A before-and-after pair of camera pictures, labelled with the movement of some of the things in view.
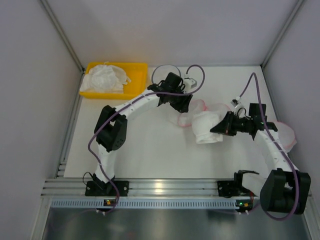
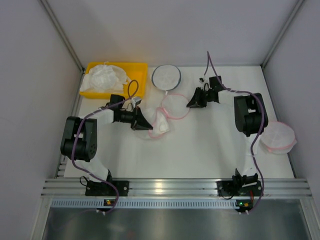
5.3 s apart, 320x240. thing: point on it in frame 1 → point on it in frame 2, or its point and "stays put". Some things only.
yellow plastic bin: (137, 72) stays put
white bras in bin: (104, 78) stays put
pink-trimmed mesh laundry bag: (200, 116) → (174, 106)
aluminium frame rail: (74, 189) stays put
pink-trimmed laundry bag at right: (286, 136) stays put
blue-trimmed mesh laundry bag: (161, 72) stays put
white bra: (203, 122) → (161, 125)
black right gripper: (229, 124) → (202, 96)
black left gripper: (182, 103) → (135, 118)
